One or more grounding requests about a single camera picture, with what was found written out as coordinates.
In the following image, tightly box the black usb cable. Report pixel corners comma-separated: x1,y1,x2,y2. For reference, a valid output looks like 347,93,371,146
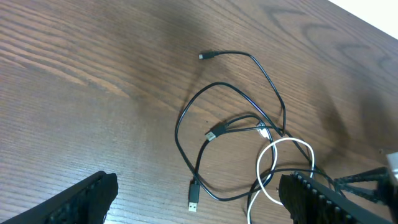
198,50,346,218
174,82,312,213

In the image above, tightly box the white usb cable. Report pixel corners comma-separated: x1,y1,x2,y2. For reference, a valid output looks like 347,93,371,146
247,121,315,224

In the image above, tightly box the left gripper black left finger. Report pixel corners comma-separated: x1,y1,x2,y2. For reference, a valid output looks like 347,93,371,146
3,171,118,224

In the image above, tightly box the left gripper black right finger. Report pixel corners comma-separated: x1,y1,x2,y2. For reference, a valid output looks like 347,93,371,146
279,170,394,224

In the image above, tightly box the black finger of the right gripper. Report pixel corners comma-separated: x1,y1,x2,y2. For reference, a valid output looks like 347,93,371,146
334,166,389,205

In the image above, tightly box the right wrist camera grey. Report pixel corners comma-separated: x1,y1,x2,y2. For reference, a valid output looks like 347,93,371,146
386,152,398,186

